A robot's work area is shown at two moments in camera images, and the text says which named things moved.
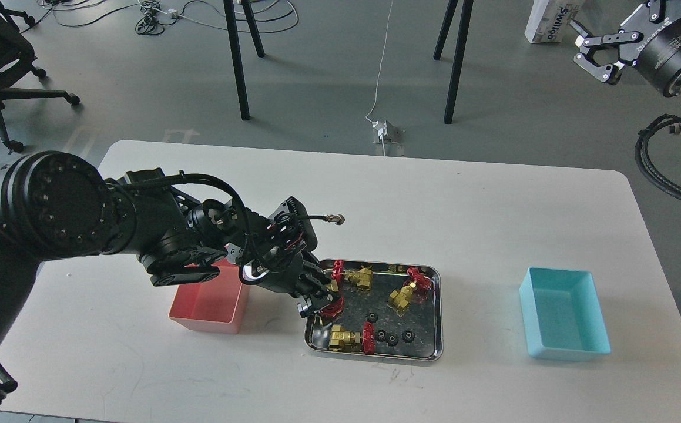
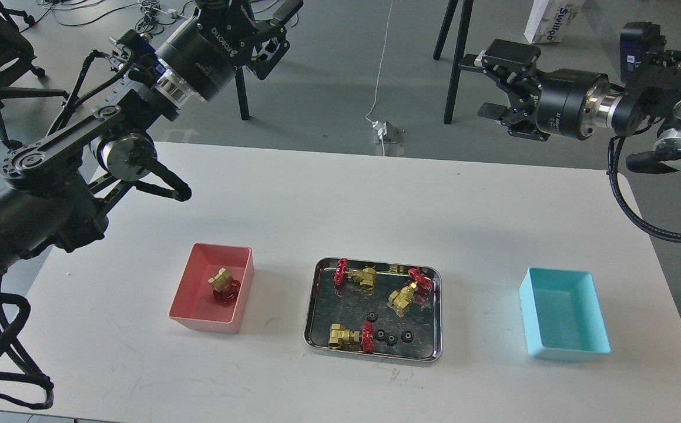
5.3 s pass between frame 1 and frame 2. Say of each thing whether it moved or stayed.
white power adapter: stayed
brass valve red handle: moved
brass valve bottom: stayed
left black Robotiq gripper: moved
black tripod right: stayed
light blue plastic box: stayed
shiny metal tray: stayed
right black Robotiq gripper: moved
